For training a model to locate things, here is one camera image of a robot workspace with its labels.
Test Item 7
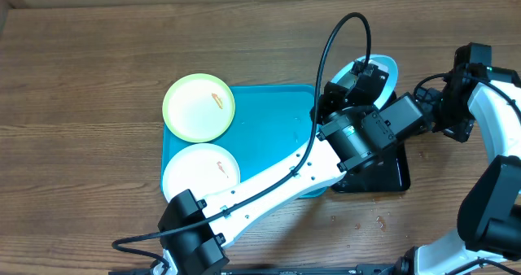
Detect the light blue plate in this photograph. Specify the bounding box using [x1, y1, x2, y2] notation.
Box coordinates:
[331, 54, 399, 110]

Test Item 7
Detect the pink white plate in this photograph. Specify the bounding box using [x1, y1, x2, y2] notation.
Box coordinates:
[161, 143, 241, 203]

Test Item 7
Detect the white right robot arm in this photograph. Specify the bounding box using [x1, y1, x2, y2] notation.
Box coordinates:
[384, 63, 520, 274]

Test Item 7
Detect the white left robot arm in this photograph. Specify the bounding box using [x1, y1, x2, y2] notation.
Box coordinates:
[151, 111, 379, 274]

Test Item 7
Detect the black water tray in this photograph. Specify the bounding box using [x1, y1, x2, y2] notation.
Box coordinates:
[330, 90, 412, 194]

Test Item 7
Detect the teal serving tray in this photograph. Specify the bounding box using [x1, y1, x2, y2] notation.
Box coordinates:
[161, 85, 314, 182]

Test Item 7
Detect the yellow plate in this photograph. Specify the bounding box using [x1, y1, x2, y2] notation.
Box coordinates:
[162, 73, 236, 143]

